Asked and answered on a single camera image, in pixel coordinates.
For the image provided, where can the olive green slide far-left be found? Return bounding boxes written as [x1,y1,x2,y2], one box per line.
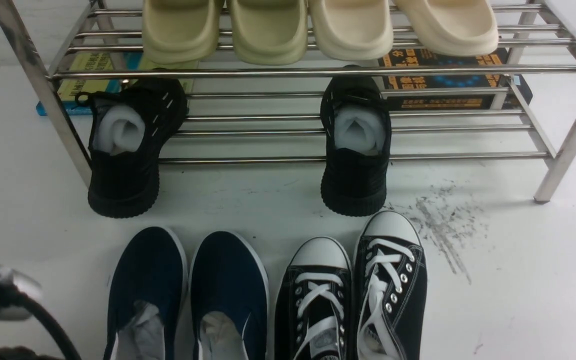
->
[141,0,225,65]

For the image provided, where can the navy slip-on shoe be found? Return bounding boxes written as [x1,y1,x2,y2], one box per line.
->
[189,230,270,360]
[103,227,189,360]

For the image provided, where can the stainless steel shoe rack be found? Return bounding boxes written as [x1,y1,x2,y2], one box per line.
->
[0,0,576,204]

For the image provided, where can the black canvas lace-up sneaker right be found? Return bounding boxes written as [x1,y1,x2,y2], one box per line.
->
[353,210,428,360]

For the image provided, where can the yellow blue printed box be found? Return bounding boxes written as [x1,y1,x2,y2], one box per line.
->
[58,52,199,116]

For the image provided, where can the black knit sneaker left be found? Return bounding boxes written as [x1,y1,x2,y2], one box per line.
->
[75,77,188,219]

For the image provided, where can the black knit sneaker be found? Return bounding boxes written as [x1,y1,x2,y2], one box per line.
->
[75,77,188,219]
[319,74,393,217]

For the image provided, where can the black canvas lace-up sneaker left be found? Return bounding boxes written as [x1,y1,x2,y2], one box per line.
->
[273,236,352,360]

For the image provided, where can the black orange printed box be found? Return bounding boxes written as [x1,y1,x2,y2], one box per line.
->
[377,48,520,111]

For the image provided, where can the black canvas lace-up sneaker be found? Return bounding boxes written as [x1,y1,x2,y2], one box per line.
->
[273,236,352,360]
[353,210,428,360]

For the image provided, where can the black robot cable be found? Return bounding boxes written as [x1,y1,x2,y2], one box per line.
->
[0,292,84,360]

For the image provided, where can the black knit sneaker right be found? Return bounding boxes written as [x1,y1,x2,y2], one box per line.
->
[319,74,393,217]

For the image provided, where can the cream slide far-right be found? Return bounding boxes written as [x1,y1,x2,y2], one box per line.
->
[394,0,499,57]

